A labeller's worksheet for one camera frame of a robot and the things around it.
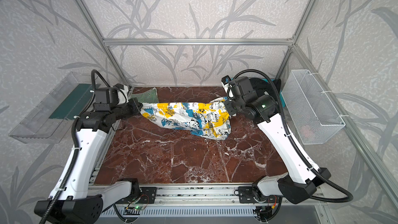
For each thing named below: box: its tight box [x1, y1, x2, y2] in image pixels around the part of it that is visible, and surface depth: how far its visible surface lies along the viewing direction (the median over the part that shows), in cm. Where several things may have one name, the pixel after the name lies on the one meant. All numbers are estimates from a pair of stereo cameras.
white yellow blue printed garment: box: [139, 96, 232, 140], surface depth 73 cm
